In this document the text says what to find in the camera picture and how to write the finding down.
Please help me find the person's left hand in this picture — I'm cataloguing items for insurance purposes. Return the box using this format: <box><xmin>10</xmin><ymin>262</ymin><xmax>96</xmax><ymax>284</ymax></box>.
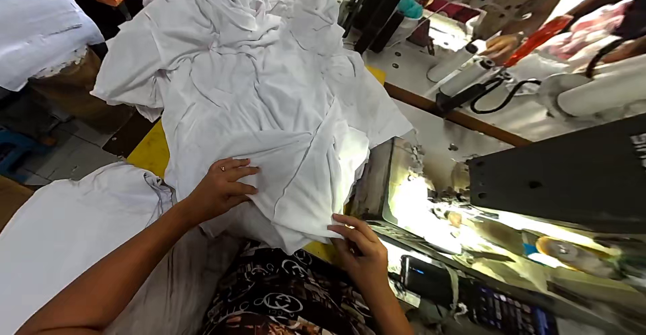
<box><xmin>183</xmin><ymin>157</ymin><xmax>260</xmax><ymax>226</ymax></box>

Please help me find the person's right hand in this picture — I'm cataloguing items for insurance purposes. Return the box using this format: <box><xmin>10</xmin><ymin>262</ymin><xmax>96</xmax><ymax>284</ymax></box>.
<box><xmin>327</xmin><ymin>213</ymin><xmax>389</xmax><ymax>292</ymax></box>

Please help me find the white shirt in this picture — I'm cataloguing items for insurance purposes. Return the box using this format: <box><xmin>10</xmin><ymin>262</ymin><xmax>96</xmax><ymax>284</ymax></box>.
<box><xmin>90</xmin><ymin>0</ymin><xmax>415</xmax><ymax>255</ymax></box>

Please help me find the person's right forearm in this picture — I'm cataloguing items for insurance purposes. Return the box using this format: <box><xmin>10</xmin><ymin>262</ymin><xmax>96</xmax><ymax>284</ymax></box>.
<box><xmin>361</xmin><ymin>275</ymin><xmax>416</xmax><ymax>335</ymax></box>

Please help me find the person's left forearm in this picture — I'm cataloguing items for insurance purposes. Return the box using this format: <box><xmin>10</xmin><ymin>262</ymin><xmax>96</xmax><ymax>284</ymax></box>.
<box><xmin>16</xmin><ymin>200</ymin><xmax>199</xmax><ymax>335</ymax></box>

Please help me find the person's body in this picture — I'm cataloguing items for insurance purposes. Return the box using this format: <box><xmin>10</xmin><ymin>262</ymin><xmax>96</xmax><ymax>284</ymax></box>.
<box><xmin>196</xmin><ymin>239</ymin><xmax>378</xmax><ymax>335</ymax></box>

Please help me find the sewing machine with lit bed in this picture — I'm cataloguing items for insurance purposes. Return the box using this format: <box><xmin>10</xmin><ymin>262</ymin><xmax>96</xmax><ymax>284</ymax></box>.
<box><xmin>351</xmin><ymin>135</ymin><xmax>646</xmax><ymax>300</ymax></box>

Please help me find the yellow board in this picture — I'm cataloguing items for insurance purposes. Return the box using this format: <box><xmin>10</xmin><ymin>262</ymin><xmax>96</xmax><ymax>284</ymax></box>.
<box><xmin>126</xmin><ymin>65</ymin><xmax>387</xmax><ymax>266</ymax></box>

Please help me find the black smartphone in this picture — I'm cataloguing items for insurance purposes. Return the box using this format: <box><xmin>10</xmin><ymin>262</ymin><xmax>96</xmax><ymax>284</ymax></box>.
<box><xmin>400</xmin><ymin>254</ymin><xmax>460</xmax><ymax>309</ymax></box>

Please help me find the large white folded fabric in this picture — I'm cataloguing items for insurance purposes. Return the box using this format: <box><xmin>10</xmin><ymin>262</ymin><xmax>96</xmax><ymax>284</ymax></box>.
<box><xmin>0</xmin><ymin>161</ymin><xmax>243</xmax><ymax>335</ymax></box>

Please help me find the brown sack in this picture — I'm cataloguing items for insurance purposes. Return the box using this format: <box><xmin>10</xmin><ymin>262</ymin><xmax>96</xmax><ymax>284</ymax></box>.
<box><xmin>29</xmin><ymin>46</ymin><xmax>134</xmax><ymax>135</ymax></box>

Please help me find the white cylinder with black end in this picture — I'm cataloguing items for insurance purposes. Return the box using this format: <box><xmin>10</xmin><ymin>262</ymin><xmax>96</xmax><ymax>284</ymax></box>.
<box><xmin>426</xmin><ymin>39</ymin><xmax>487</xmax><ymax>83</ymax></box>
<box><xmin>438</xmin><ymin>56</ymin><xmax>496</xmax><ymax>98</ymax></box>

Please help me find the dark grey machine housing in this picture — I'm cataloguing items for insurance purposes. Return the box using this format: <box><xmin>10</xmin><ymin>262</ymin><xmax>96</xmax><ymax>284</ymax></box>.
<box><xmin>467</xmin><ymin>113</ymin><xmax>646</xmax><ymax>235</ymax></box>

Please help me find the yellow transparent tape roll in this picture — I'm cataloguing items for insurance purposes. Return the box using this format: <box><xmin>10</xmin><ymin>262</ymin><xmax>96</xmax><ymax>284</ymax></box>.
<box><xmin>535</xmin><ymin>235</ymin><xmax>620</xmax><ymax>280</ymax></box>

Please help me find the blue plastic stool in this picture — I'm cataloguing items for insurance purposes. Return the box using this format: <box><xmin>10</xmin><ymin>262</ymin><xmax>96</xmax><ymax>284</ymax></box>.
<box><xmin>0</xmin><ymin>126</ymin><xmax>51</xmax><ymax>183</ymax></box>

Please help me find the teal thread spool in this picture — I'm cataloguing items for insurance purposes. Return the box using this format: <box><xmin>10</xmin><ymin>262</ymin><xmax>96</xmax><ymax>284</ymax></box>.
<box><xmin>397</xmin><ymin>0</ymin><xmax>424</xmax><ymax>20</ymax></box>

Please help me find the white fabric with frayed edge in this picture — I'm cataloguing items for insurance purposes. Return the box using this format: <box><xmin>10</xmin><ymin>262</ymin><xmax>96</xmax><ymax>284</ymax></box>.
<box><xmin>0</xmin><ymin>0</ymin><xmax>106</xmax><ymax>92</ymax></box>

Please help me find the white sewing machine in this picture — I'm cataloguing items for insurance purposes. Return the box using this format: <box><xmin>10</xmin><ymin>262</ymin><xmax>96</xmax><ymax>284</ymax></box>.
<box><xmin>537</xmin><ymin>55</ymin><xmax>646</xmax><ymax>120</ymax></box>

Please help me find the black cable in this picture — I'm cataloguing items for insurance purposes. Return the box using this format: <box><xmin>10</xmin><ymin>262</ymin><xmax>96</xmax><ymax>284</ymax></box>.
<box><xmin>469</xmin><ymin>75</ymin><xmax>542</xmax><ymax>115</ymax></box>

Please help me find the red plastic handle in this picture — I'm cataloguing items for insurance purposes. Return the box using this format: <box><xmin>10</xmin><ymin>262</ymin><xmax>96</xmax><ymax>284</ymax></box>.
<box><xmin>504</xmin><ymin>14</ymin><xmax>574</xmax><ymax>68</ymax></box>

